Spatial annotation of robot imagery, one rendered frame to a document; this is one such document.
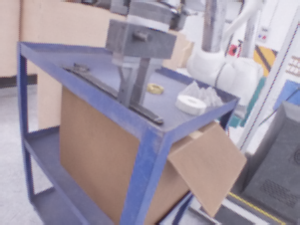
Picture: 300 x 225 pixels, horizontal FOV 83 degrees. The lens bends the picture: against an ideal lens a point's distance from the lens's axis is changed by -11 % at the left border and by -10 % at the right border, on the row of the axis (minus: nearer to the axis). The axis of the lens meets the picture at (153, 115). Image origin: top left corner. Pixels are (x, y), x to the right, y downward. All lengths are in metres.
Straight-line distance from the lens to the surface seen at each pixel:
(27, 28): 2.73
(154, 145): 0.27
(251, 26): 1.67
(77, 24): 1.04
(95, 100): 0.36
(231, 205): 1.22
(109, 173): 0.52
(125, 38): 0.30
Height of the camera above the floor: 1.03
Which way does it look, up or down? 24 degrees down
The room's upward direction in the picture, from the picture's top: 15 degrees clockwise
